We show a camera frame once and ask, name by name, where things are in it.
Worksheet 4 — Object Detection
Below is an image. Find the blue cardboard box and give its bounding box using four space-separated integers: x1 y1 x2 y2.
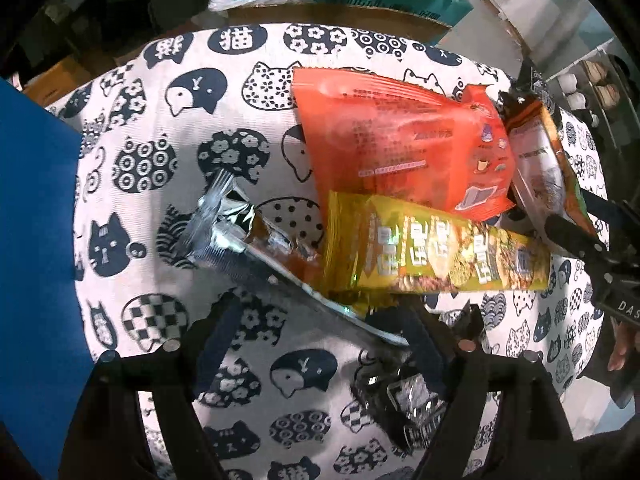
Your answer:
0 82 92 479

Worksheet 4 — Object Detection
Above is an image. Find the orange green cracker bag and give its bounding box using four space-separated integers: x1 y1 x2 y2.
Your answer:
500 92 596 240

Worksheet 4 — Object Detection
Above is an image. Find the black white snack bag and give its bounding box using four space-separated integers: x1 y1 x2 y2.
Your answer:
350 350 447 455

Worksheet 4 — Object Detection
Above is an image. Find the long gold biscuit pack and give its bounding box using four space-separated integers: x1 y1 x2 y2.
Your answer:
320 192 551 308

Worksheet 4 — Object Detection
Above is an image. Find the silver blue snack pack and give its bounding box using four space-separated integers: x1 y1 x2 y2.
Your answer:
175 169 408 348

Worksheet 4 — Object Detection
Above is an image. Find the red snack bag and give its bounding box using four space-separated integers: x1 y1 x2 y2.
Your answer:
292 67 515 221

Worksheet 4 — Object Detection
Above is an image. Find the shoe rack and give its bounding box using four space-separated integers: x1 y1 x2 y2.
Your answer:
547 39 639 155

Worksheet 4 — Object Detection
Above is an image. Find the cat pattern tablecloth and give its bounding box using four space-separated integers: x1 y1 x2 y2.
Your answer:
44 22 612 480

